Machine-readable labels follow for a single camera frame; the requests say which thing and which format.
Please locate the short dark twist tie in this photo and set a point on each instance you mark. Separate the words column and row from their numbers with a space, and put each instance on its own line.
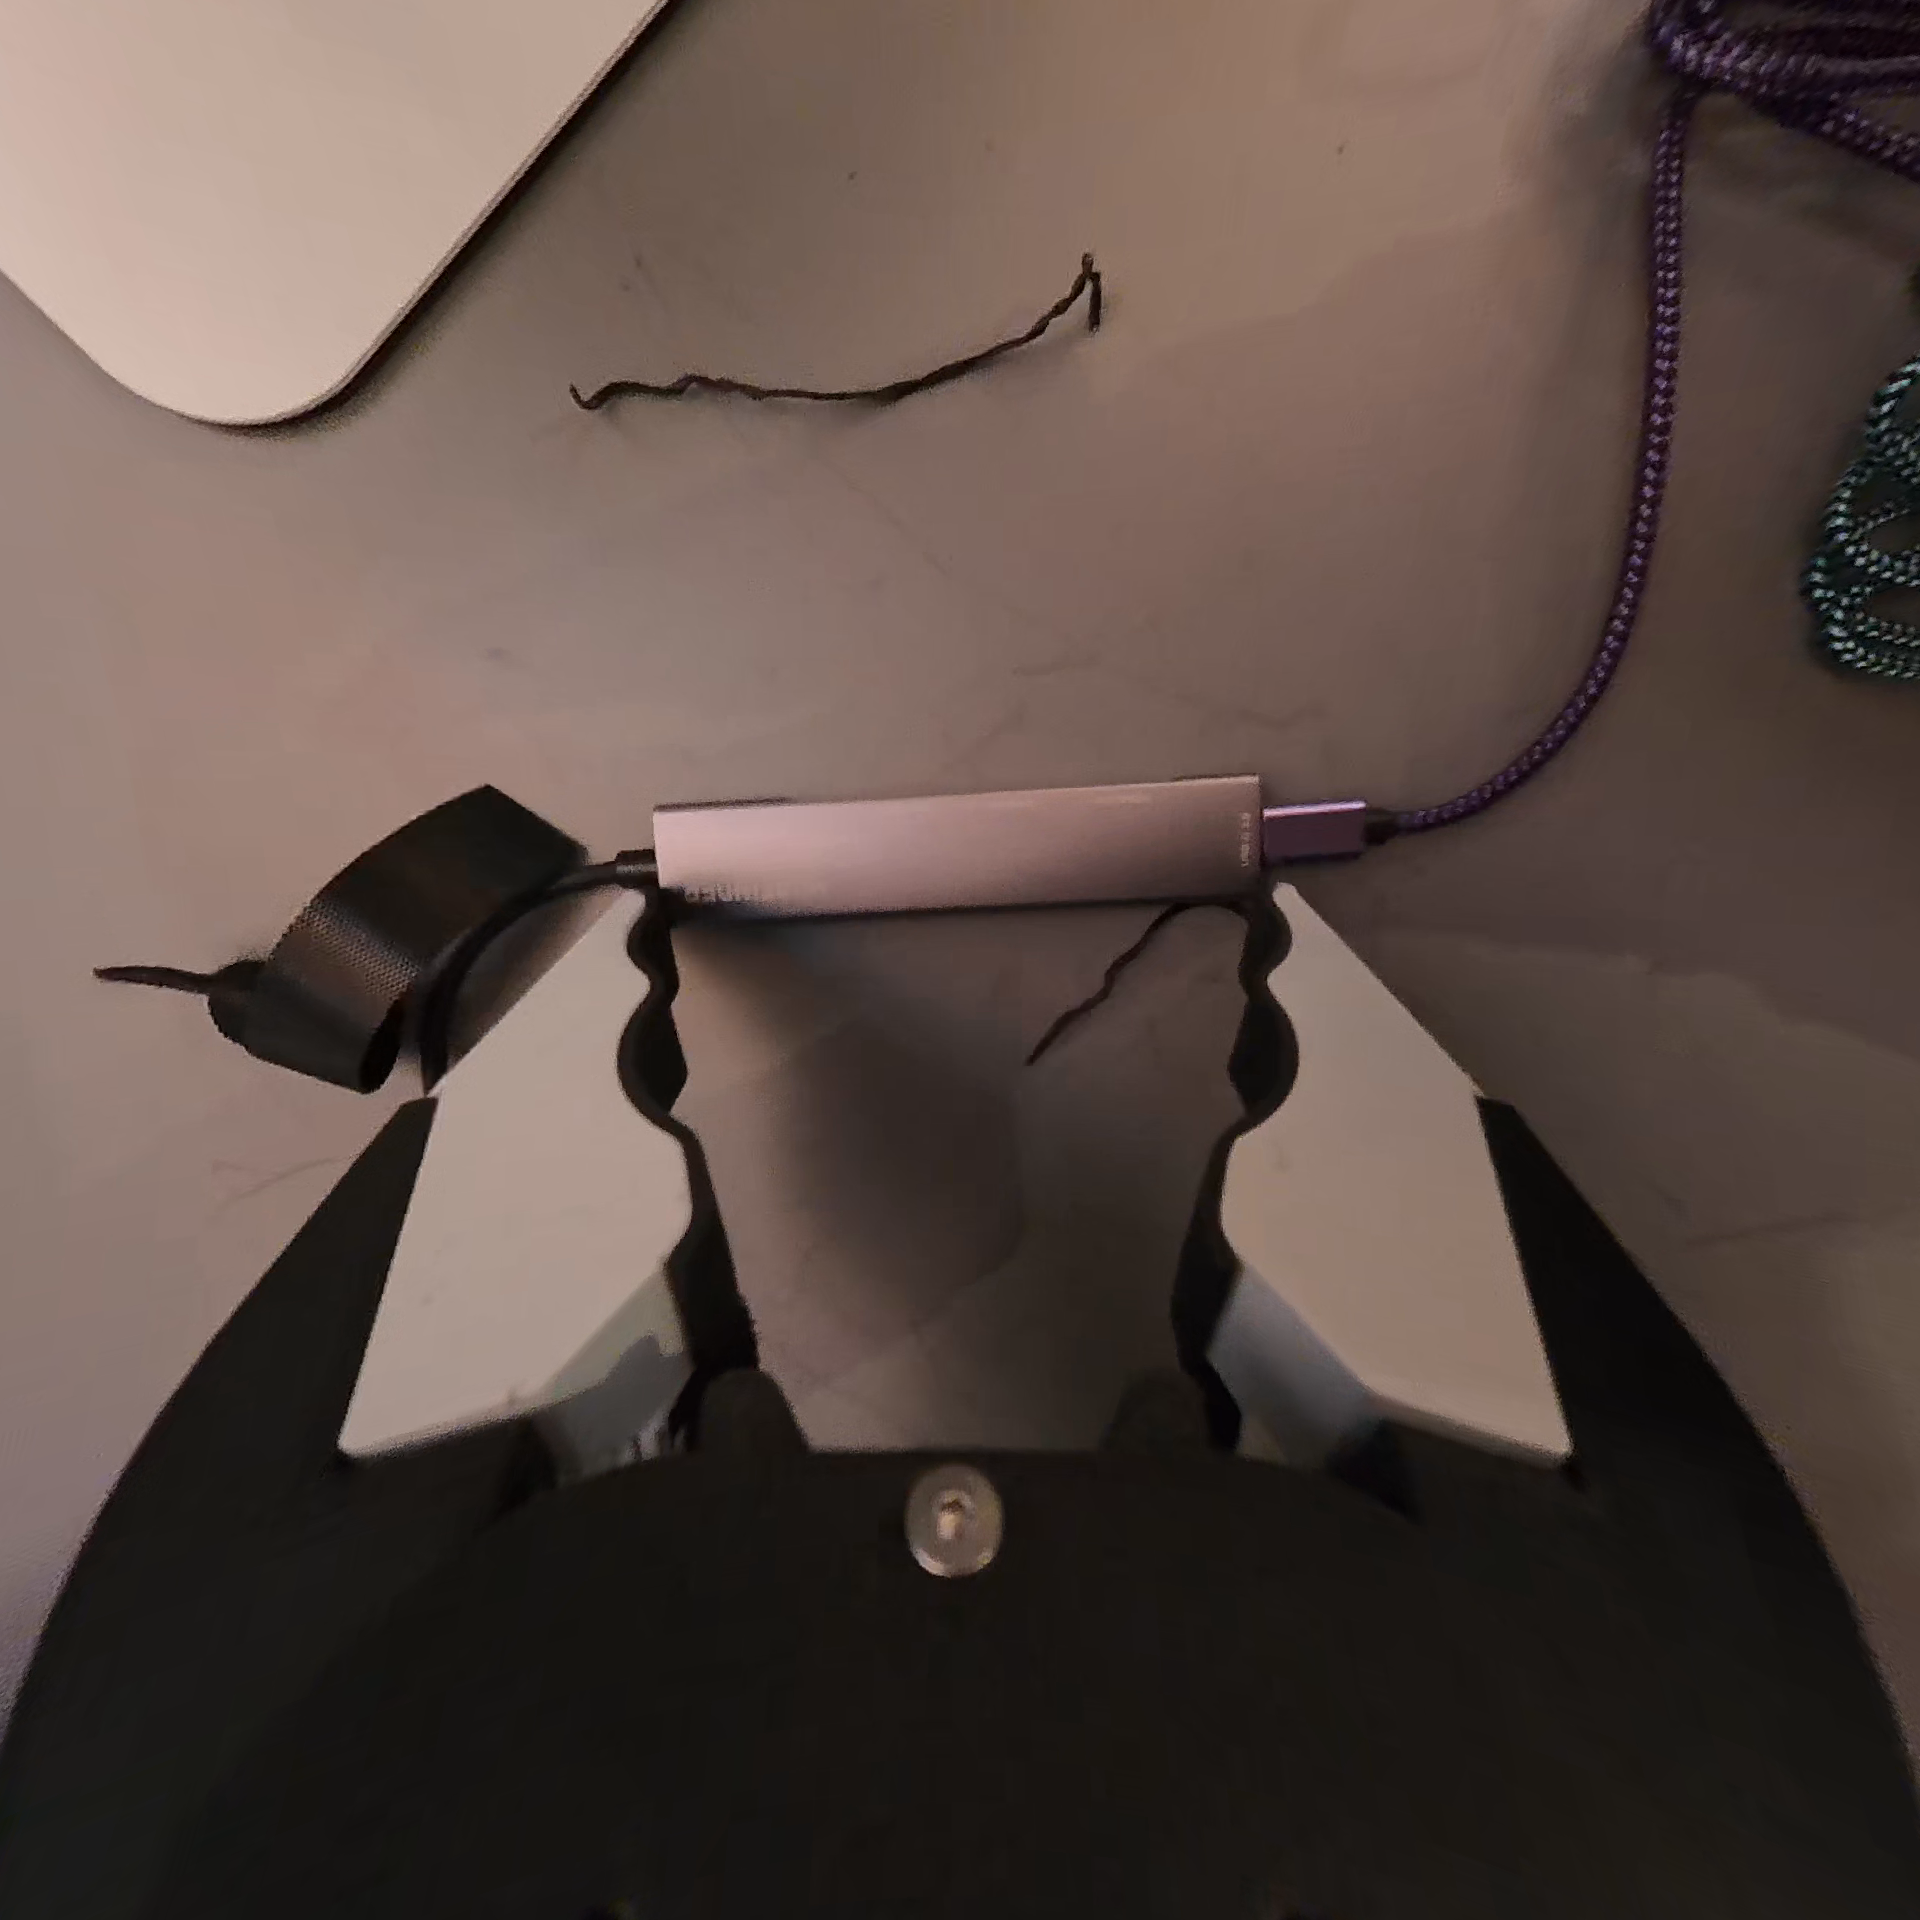
column 1101, row 980

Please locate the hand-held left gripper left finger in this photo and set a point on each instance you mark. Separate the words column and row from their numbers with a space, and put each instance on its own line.
column 507, row 1197

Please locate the white stand base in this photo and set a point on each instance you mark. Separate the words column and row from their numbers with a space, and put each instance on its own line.
column 226, row 175

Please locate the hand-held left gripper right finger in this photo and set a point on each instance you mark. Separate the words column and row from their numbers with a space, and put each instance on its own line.
column 1382, row 1197

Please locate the grey usb hub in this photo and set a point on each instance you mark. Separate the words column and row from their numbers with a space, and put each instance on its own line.
column 962, row 840

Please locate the long dark twist tie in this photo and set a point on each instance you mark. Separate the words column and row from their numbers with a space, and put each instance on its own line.
column 821, row 394

